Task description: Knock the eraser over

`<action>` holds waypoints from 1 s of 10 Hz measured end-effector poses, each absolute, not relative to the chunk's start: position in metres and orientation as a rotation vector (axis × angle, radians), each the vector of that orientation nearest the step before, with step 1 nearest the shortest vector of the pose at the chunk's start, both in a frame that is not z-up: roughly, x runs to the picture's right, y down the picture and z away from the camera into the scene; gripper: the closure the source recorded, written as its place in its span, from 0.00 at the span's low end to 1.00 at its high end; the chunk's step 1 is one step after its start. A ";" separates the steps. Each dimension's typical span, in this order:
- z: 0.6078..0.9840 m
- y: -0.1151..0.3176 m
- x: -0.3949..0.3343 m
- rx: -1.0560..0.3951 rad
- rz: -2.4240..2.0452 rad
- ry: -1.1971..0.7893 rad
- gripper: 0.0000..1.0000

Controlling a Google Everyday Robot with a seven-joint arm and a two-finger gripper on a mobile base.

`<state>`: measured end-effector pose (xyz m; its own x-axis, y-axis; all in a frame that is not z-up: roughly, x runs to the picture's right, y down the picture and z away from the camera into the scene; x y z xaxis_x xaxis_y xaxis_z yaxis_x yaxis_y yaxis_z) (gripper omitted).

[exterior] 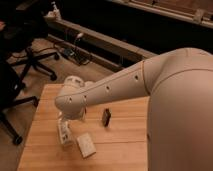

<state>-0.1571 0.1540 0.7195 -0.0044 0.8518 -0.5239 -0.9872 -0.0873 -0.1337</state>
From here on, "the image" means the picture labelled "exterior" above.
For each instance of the black office chair base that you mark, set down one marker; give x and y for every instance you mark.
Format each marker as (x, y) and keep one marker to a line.
(10, 87)

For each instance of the white rectangular sponge block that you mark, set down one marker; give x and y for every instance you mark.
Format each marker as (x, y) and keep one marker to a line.
(86, 145)

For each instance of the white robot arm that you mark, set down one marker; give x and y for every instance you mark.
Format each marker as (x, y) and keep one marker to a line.
(179, 85)

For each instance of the white spray bottle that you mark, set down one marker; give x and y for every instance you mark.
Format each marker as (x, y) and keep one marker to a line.
(55, 13)

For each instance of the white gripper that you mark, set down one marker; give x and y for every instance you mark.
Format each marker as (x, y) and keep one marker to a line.
(74, 115)

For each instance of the power strip with cables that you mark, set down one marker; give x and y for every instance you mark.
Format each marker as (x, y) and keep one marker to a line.
(69, 53)

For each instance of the black office chair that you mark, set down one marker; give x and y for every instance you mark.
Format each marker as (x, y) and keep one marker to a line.
(21, 22)

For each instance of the black upright eraser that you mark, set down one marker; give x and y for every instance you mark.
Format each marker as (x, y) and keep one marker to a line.
(106, 117)

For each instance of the white plastic bottle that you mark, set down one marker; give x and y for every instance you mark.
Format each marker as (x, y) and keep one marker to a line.
(64, 131)

